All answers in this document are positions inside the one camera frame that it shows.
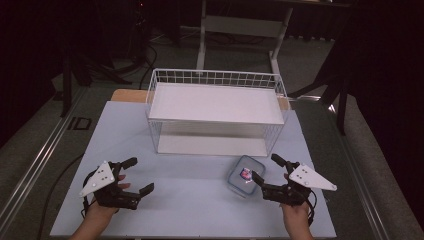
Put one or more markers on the white metal desk frame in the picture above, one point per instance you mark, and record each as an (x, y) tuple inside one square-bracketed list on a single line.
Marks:
[(241, 26)]

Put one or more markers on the clear plastic lidded container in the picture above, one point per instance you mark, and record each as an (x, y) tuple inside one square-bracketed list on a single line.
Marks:
[(246, 176)]

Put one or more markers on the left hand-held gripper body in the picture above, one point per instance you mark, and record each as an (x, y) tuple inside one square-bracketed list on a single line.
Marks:
[(110, 196)]

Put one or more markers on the black floor socket frame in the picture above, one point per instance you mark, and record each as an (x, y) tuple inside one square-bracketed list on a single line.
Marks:
[(79, 123)]

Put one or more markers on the person's right hand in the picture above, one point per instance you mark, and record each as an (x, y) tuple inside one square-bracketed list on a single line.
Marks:
[(296, 216)]

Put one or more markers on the pale blue table board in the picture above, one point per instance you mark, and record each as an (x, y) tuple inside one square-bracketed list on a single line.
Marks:
[(186, 200)]

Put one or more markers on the black stand with legs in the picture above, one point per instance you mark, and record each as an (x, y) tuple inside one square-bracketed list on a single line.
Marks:
[(83, 71), (336, 83)]

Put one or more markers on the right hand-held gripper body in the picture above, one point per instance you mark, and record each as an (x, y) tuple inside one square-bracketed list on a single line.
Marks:
[(293, 190)]

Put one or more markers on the person's left hand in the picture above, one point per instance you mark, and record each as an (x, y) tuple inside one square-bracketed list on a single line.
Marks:
[(100, 213)]

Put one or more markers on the metal floor rail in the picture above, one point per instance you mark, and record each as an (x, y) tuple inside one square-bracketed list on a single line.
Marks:
[(361, 180), (40, 156)]

